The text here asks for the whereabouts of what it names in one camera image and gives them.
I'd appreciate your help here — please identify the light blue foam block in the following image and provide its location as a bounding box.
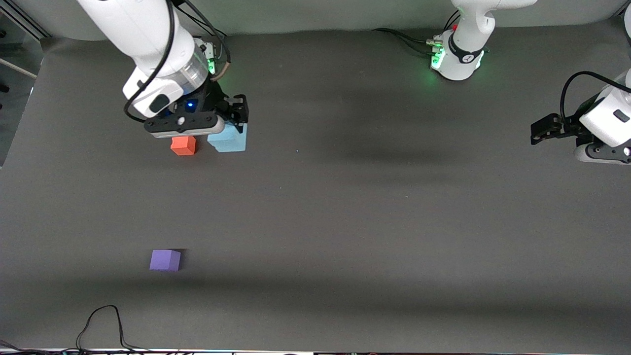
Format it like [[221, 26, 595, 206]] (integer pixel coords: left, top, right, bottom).
[[207, 123, 247, 153]]

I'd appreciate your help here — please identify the orange foam block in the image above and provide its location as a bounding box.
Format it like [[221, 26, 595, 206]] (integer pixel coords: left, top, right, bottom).
[[171, 136, 197, 156]]

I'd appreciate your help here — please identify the purple foam block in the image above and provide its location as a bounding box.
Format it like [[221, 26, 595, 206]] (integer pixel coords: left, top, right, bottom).
[[149, 249, 182, 272]]

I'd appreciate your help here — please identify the dark grey table mat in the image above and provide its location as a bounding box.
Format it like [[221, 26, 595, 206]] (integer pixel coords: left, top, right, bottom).
[[0, 22, 631, 353]]

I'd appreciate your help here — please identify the thin white bar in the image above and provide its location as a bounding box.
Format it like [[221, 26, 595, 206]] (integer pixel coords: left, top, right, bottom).
[[0, 58, 38, 79]]

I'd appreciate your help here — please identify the black right arm base cable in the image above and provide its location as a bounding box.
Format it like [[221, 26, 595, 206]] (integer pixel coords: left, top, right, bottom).
[[180, 0, 232, 82]]

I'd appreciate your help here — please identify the black arm base cable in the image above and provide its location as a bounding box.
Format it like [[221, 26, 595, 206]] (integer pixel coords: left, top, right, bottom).
[[372, 10, 461, 56], [180, 0, 232, 82]]

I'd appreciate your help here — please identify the black left arm base cable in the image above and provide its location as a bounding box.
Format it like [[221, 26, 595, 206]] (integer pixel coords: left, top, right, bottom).
[[372, 10, 461, 56]]

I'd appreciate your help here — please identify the aluminium frame rail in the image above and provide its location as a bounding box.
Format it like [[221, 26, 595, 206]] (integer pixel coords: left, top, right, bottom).
[[0, 10, 51, 40]]

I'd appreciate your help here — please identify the black looped cable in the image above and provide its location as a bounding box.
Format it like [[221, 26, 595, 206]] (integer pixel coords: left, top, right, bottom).
[[76, 305, 148, 352]]

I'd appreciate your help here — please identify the black thin cable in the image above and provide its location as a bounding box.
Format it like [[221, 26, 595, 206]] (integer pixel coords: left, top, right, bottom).
[[0, 340, 67, 355]]

